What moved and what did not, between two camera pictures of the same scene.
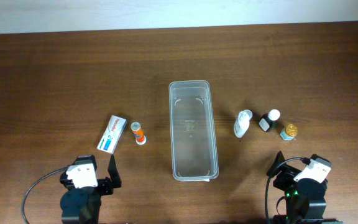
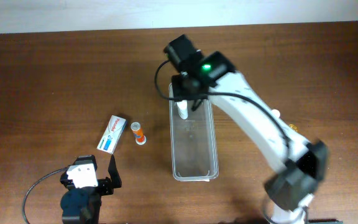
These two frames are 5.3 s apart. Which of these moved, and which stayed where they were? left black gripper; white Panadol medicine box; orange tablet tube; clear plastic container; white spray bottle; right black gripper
Moved: white spray bottle; right black gripper
Stayed: clear plastic container; white Panadol medicine box; orange tablet tube; left black gripper
